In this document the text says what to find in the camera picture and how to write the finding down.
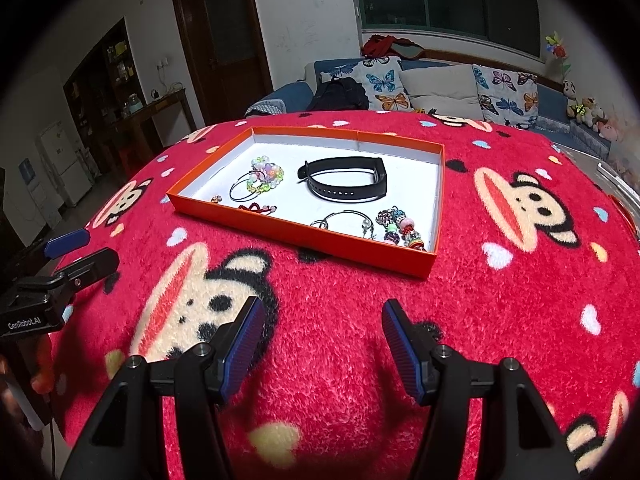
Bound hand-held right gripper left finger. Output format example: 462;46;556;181
60;295;268;480

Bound orange object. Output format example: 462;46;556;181
30;340;53;396

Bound red printed blanket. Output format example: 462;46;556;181
50;110;640;480

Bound blue sofa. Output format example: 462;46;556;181
245;57;613;161

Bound orange cardboard box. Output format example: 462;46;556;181
166;126;446;280

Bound pile of plush toys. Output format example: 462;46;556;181
562;80;626;143

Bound black wristband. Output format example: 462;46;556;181
296;156;388;202

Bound dark wooden door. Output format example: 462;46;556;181
170;0;273;126

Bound window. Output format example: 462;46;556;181
350;0;543;58

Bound wooden side table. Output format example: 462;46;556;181
107;87;198;161

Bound red clothes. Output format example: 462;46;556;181
361;34;426;61

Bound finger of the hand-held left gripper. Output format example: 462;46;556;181
52;248;121;291
44;229;92;259

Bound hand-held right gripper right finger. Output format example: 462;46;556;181
381;299;581;480

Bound grey pillow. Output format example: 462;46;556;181
397;65;488;121

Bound dark shelf cabinet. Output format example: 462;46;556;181
62;17;146;136

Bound white refrigerator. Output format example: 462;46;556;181
37;120;93;208

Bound colourful charm bracelet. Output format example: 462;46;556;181
361;205;426;252

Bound black backpack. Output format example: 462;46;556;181
307;76;371;111

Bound pastel bead bracelet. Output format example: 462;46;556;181
245;156;285;193

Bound butterfly print pillow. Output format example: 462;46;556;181
472;64;541;128
357;57;416;113

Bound artificial flowers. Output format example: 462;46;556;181
544;31;573;81

